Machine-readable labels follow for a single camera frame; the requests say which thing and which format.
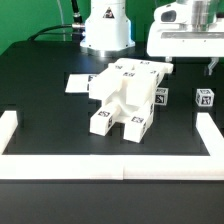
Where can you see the white chair back frame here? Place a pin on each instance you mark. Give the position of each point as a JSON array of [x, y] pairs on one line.
[[129, 75]]

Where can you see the white marker sheet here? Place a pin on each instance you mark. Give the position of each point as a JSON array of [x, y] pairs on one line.
[[79, 83]]

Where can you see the white U-shaped fence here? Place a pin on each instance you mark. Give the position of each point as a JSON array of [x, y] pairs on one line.
[[97, 167]]

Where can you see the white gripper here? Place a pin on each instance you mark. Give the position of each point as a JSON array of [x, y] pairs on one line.
[[187, 29]]

